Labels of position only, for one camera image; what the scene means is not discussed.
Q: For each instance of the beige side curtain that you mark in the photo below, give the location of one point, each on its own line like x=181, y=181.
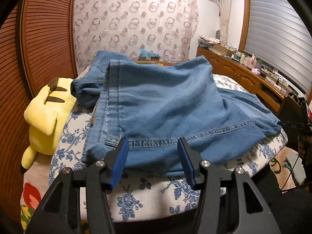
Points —
x=224, y=7

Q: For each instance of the open cardboard box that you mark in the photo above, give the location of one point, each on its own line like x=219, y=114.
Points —
x=223, y=50

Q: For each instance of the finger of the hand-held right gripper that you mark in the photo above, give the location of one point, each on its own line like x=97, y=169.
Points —
x=292, y=125

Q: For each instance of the cardboard box with blue items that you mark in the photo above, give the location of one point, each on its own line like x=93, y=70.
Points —
x=148, y=58

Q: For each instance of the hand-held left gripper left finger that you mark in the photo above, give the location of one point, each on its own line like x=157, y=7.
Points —
x=120, y=160

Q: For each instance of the yellow plush toy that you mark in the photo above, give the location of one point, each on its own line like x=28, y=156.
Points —
x=43, y=117

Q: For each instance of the circle patterned sheer curtain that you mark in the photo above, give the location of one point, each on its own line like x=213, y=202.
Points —
x=121, y=29

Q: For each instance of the blue denim pants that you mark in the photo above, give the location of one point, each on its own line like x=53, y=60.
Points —
x=158, y=102

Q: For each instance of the blue floral white pillow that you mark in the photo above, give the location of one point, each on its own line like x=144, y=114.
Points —
x=146, y=195

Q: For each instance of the long wooden cabinet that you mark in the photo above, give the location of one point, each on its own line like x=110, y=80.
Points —
x=243, y=75

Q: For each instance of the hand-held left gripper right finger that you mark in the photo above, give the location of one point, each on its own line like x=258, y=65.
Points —
x=186, y=160

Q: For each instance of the stack of magazines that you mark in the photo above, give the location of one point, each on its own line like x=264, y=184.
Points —
x=207, y=40

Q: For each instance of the wooden louvered wardrobe door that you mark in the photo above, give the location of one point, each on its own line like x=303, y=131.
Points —
x=43, y=41

